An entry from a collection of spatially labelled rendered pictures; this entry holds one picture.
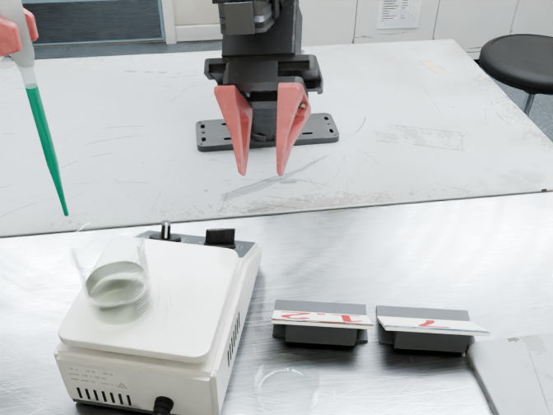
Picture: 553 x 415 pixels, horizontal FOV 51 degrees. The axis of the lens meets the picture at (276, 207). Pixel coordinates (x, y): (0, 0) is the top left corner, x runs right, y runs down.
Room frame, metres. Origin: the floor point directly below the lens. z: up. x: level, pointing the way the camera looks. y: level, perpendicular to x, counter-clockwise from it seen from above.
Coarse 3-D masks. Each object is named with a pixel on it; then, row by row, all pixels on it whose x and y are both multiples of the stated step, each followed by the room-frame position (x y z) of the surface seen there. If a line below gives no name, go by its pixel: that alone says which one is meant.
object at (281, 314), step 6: (276, 312) 0.37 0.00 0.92; (282, 312) 0.37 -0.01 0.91; (288, 312) 0.37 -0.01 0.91; (294, 312) 0.37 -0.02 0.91; (300, 312) 0.38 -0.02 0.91; (306, 312) 0.38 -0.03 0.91; (282, 318) 0.35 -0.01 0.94; (288, 318) 0.35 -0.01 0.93; (294, 318) 0.35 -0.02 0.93; (300, 318) 0.35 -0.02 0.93; (306, 318) 0.35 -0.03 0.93; (312, 318) 0.35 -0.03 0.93; (318, 318) 0.35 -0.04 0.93; (324, 318) 0.35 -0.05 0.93; (330, 318) 0.36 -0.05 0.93; (336, 318) 0.36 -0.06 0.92; (342, 318) 0.36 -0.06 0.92; (348, 318) 0.36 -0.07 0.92; (354, 318) 0.36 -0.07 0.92; (360, 318) 0.36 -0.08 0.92
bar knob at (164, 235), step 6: (162, 222) 0.44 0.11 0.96; (168, 222) 0.45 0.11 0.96; (162, 228) 0.43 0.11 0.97; (168, 228) 0.43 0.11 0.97; (156, 234) 0.44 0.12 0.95; (162, 234) 0.43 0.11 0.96; (168, 234) 0.43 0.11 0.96; (168, 240) 0.42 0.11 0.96; (174, 240) 0.43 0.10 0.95; (180, 240) 0.43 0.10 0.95
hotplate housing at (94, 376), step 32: (256, 256) 0.42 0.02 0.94; (224, 320) 0.31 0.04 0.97; (64, 352) 0.28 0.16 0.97; (96, 352) 0.28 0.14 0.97; (224, 352) 0.29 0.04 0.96; (64, 384) 0.28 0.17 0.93; (96, 384) 0.27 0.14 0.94; (128, 384) 0.27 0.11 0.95; (160, 384) 0.27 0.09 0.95; (192, 384) 0.26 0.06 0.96; (224, 384) 0.28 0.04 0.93
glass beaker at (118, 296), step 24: (72, 240) 0.31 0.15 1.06; (96, 240) 0.33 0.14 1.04; (120, 240) 0.34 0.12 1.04; (144, 240) 0.31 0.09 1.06; (72, 264) 0.29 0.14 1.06; (96, 264) 0.33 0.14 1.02; (120, 264) 0.29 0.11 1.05; (144, 264) 0.31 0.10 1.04; (96, 288) 0.29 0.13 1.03; (120, 288) 0.29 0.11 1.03; (144, 288) 0.30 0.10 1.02; (96, 312) 0.29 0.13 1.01; (120, 312) 0.29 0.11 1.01; (144, 312) 0.30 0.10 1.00
